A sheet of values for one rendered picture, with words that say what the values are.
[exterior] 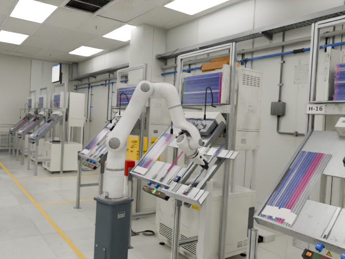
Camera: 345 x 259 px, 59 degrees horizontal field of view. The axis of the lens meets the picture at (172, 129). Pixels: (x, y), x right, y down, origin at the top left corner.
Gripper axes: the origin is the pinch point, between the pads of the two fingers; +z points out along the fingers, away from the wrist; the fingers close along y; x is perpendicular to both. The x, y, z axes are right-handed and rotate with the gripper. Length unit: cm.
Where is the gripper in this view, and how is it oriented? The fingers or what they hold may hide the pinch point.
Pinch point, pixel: (205, 166)
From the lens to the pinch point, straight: 216.2
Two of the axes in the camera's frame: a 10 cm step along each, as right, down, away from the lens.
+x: -5.1, 7.7, -3.8
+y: -6.5, -0.6, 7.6
